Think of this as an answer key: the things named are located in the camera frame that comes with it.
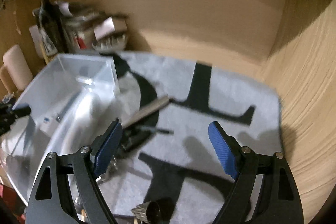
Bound white plug adapter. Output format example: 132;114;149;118
40;116;60;138

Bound clear plastic storage box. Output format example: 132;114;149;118
1;54;120;204

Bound black clip holder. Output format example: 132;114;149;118
115;125;174;159

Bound silver metal cylinder tool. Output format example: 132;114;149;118
120;96;170;129

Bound pink tumbler cup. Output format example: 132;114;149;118
1;44;33;94

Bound dark wine bottle elephant label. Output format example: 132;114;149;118
38;0;69;56

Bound stack of papers and boxes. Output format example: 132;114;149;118
55;1;106;53

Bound bowl of small trinkets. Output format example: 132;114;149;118
92;34;128;55

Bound white card on bowl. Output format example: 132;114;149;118
93;17;115;40

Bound grey mat with black letters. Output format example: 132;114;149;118
100;52;282;223

